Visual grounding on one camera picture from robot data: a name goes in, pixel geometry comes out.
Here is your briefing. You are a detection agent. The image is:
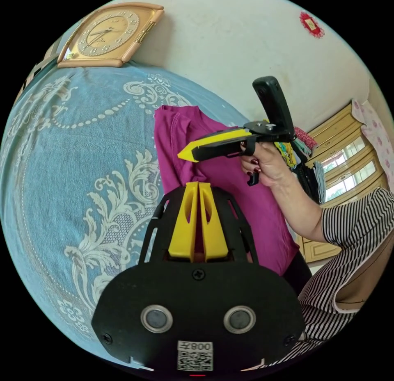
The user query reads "pink purple short-sleeve shirt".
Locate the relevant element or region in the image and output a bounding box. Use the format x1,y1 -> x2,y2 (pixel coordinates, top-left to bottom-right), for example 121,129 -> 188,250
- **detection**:
153,105 -> 301,277

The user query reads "pile of clothes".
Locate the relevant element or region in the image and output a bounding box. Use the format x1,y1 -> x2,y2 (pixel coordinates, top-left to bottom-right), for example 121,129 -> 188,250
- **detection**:
274,127 -> 326,205

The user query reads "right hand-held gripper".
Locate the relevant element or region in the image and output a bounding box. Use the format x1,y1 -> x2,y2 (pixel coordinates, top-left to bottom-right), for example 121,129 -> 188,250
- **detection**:
177,119 -> 297,187

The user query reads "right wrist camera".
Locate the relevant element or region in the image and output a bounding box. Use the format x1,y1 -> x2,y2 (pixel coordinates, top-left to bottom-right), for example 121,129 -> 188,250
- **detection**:
252,75 -> 295,136

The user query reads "yellow wooden cupboard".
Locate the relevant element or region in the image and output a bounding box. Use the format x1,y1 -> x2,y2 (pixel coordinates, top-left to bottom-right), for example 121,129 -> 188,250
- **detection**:
303,100 -> 389,262

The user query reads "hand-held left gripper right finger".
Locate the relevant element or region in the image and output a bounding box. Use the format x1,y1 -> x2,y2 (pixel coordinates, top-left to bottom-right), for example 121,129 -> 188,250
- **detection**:
199,183 -> 229,262

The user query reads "person's right hand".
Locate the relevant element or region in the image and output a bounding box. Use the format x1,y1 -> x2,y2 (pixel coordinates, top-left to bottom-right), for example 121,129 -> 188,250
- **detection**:
240,141 -> 298,188

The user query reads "bed with blue patterned quilt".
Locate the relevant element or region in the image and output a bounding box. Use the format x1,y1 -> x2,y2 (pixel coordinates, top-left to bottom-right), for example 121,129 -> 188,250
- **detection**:
0,60 -> 248,344

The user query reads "red paper wall ornament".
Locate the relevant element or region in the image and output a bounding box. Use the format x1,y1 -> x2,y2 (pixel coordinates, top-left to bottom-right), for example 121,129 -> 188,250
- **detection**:
299,11 -> 325,39

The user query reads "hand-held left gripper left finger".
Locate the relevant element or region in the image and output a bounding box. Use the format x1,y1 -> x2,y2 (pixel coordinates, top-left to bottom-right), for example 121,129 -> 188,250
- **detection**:
167,181 -> 199,262

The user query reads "person's body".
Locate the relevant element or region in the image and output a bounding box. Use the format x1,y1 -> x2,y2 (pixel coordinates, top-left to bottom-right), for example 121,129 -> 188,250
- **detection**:
264,187 -> 394,371

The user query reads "pink flowered cloth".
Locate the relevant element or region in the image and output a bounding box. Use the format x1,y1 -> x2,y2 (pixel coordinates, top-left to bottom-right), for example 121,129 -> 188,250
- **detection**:
350,99 -> 394,189

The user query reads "beige square wall clock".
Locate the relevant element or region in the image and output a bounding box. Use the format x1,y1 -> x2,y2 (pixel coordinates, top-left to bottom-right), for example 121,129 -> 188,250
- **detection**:
56,2 -> 165,69

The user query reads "person's right forearm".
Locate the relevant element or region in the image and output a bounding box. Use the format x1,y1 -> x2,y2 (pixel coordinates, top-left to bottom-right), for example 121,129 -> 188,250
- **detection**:
270,173 -> 328,244

